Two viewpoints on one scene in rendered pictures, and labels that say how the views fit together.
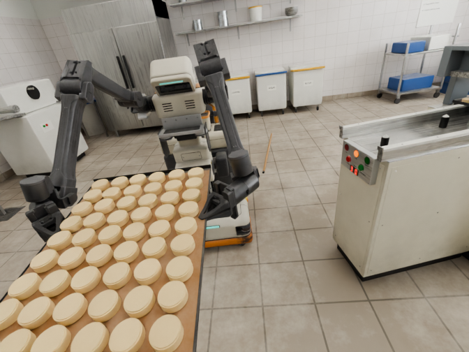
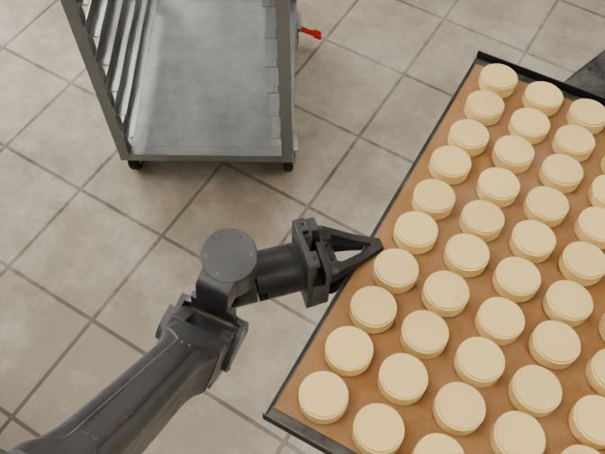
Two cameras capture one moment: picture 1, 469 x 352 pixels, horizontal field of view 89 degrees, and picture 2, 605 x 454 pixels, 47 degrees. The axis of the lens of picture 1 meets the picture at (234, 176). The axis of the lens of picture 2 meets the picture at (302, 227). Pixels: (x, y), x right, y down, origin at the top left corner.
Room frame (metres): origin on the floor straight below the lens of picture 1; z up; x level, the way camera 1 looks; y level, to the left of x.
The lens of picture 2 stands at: (0.85, 0.19, 1.70)
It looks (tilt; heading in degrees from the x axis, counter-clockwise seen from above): 60 degrees down; 206
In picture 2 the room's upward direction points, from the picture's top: straight up
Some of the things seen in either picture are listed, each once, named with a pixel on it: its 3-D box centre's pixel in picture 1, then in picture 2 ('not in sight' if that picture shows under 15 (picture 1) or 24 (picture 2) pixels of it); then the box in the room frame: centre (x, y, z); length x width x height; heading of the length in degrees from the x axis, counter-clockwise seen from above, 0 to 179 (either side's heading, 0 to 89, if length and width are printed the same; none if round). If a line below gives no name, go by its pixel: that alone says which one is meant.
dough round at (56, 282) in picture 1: (56, 283); not in sight; (0.33, 0.38, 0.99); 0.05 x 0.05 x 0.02
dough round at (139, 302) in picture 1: (139, 301); (512, 154); (0.26, 0.20, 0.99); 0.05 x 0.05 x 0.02
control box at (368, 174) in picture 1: (358, 160); not in sight; (1.01, -0.62, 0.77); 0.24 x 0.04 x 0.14; 6
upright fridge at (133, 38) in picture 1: (137, 73); not in sight; (4.77, 1.49, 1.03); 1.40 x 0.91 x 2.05; 85
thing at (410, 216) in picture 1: (409, 198); not in sight; (1.04, -0.98, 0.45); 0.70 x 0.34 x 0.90; 96
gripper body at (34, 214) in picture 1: (47, 217); not in sight; (0.56, 0.54, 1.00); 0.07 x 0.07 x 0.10; 42
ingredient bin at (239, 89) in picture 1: (236, 96); not in sight; (4.74, -0.27, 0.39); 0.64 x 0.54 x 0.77; 176
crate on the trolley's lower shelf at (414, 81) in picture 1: (410, 82); not in sight; (4.34, -3.39, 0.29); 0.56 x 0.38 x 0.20; 93
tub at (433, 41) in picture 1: (428, 42); not in sight; (4.34, -3.57, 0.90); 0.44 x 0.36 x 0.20; 3
